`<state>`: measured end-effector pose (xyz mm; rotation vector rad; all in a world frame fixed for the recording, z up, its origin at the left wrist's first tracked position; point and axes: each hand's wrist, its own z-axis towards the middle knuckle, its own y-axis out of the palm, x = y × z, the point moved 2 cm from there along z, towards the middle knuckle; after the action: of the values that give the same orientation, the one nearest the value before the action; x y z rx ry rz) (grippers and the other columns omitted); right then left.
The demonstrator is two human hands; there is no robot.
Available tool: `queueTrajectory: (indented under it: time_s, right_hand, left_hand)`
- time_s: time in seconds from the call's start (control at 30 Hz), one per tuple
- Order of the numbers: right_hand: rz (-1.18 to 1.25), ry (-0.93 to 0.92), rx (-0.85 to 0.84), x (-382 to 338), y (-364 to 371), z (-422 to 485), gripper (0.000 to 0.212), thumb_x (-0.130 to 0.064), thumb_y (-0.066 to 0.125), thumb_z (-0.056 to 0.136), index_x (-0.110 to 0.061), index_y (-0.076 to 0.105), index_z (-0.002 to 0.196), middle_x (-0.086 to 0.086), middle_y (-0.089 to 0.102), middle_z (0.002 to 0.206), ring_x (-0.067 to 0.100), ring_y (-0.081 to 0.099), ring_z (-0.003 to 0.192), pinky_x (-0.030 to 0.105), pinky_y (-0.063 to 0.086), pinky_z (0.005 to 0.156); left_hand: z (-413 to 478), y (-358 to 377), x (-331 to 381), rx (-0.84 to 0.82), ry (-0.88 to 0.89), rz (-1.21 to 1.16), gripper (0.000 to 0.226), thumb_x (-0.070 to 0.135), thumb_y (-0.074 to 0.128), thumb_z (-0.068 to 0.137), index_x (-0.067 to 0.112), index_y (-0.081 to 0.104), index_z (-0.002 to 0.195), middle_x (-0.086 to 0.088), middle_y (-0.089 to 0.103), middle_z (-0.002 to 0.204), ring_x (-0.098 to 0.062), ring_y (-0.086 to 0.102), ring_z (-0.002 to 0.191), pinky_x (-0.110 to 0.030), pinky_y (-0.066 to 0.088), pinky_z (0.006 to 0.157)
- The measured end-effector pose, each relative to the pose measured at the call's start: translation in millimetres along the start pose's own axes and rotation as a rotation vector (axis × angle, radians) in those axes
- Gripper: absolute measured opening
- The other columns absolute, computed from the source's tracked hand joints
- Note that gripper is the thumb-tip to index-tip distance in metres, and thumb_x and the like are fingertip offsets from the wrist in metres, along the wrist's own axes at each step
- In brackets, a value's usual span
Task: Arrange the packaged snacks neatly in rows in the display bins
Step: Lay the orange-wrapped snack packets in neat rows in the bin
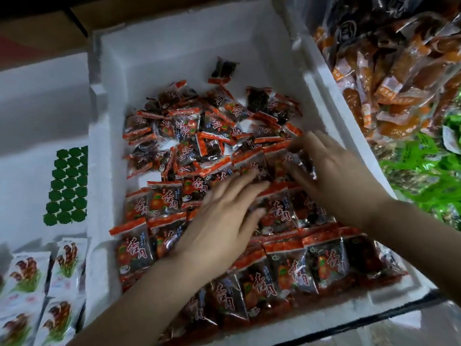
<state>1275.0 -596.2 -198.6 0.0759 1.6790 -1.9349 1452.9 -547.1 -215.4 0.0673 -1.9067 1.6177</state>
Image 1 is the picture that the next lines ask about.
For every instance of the person's right hand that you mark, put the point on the person's right hand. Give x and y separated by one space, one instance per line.
342 176

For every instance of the person's left hand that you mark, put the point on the person's left hand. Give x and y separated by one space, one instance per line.
220 227

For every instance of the pile of green packets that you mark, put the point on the pile of green packets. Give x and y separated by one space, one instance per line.
428 176

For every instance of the pile of dark red packets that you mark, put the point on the pile of dark red packets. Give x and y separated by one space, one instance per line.
180 126

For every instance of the pile of brown packets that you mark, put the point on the pile of brown packets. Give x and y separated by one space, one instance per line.
389 68

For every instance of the pile of white printed packets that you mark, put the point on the pile of white printed packets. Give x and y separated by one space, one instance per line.
40 295

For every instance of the green leaf-pattern sheet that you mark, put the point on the green leaf-pattern sheet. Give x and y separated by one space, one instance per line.
66 185

